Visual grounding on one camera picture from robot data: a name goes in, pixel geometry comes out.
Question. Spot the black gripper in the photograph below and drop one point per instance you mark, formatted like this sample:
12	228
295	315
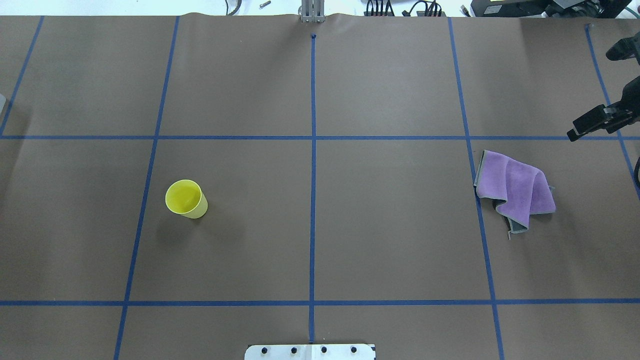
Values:
631	98

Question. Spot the purple microfiber cloth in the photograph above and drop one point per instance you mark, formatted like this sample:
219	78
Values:
517	190

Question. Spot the yellow plastic cup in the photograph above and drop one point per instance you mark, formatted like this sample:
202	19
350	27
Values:
186	198

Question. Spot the black monitor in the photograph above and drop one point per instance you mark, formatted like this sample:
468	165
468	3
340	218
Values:
599	9

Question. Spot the black power strip connectors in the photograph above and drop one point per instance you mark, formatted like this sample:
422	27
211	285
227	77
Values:
409	9

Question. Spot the aluminium frame post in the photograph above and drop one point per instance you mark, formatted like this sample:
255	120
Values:
312	11

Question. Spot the white pedestal column base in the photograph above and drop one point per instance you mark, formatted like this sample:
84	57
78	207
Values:
336	351

